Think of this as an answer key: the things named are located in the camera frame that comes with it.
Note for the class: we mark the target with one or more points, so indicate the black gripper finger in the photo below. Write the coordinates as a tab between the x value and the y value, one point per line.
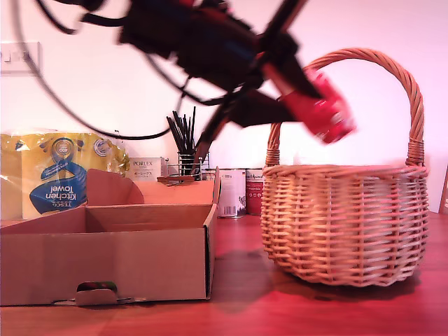
259	112
287	59

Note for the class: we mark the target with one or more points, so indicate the red and pink candy bag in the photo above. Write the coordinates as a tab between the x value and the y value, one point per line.
325	112

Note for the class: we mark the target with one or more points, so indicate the brown cardboard box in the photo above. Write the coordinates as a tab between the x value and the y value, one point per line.
105	266

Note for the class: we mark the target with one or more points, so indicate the small white Porlex box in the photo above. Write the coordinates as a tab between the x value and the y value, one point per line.
143	166

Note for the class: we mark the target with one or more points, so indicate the thin black stick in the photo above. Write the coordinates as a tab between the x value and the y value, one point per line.
179	131
174	134
193	126

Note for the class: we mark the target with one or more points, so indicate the red tin can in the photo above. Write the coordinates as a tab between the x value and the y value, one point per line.
253	196

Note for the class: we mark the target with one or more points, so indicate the white tin can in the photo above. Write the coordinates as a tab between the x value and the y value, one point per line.
232	199

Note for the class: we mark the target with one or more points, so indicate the wooden board with white dots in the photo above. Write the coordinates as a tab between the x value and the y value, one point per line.
444	199

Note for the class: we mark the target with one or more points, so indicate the yellow kitchen towel pack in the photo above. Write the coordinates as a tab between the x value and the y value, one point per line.
56	196

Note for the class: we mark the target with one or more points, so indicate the white wall light switch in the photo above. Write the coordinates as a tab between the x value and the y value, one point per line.
10	64

